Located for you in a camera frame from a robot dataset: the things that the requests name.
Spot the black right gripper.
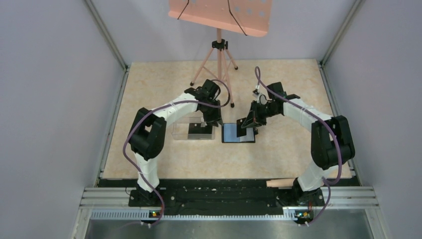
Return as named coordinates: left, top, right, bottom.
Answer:
left=242, top=100, right=280, bottom=129

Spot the black leather card holder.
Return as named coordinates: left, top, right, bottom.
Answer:
left=221, top=123, right=258, bottom=143

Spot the clear acrylic tray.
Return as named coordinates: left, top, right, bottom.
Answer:
left=172, top=117, right=215, bottom=140

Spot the pink toy microphone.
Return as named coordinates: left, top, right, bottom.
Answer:
left=266, top=178, right=295, bottom=188

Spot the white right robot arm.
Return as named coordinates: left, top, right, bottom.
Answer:
left=236, top=82, right=355, bottom=205

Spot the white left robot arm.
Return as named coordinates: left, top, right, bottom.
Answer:
left=122, top=79, right=224, bottom=206

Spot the pink music stand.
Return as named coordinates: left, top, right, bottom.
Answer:
left=168, top=0, right=273, bottom=87

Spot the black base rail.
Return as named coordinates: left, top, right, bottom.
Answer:
left=81, top=177, right=360, bottom=217

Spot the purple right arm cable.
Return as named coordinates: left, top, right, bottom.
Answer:
left=254, top=66, right=343, bottom=227

